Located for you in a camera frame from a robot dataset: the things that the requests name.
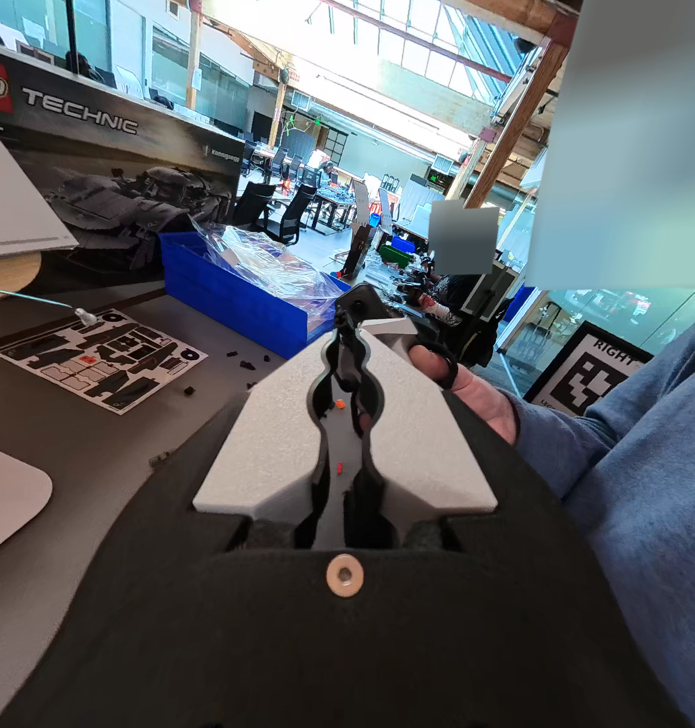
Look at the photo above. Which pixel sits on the person's blue clothing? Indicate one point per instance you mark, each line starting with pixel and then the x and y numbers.
pixel 655 569

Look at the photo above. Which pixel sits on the black white printed tag board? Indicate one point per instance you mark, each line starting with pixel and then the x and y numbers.
pixel 587 370

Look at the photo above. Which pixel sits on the pile of black lego pieces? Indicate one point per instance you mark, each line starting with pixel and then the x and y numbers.
pixel 247 365

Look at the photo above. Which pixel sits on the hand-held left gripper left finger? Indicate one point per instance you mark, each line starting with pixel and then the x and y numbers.
pixel 262 444

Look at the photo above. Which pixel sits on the blue storage bin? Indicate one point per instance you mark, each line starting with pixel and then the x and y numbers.
pixel 234 307

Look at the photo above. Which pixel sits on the black office chair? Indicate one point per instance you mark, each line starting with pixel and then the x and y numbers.
pixel 253 205
pixel 293 216

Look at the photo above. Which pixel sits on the wooden ceiling beams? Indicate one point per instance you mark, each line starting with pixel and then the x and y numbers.
pixel 513 114

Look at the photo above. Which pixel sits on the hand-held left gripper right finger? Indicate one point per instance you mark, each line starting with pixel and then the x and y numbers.
pixel 433 444

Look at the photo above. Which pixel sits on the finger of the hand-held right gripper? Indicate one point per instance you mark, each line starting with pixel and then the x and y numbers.
pixel 391 330

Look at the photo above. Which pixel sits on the person's right forearm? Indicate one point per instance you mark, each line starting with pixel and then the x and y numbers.
pixel 552 438

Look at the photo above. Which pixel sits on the person's right hand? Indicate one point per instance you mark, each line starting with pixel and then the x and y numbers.
pixel 484 398

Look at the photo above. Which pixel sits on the dark printed lego set box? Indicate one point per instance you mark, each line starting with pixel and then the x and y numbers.
pixel 109 182

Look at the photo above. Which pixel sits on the lego sticker sheet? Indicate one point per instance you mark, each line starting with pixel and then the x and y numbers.
pixel 97 358

